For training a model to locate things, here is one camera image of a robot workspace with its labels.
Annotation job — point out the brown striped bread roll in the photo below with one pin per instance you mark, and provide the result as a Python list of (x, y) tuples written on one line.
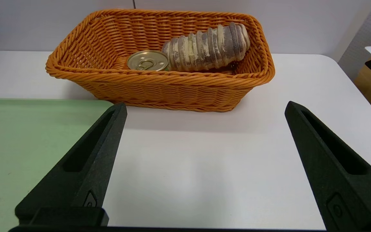
[(208, 48)]

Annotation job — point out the orange wicker basket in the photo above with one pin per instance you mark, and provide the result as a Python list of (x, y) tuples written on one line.
[(159, 90)]

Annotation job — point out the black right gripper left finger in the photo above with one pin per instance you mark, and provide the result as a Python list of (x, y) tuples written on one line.
[(85, 177)]

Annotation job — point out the light green plastic tray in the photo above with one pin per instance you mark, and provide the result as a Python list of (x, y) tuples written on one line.
[(27, 138)]

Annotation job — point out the tin can with gold lid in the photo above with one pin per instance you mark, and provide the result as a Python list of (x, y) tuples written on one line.
[(147, 60)]

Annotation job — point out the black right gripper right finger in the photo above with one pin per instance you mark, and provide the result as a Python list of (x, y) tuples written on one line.
[(333, 167)]

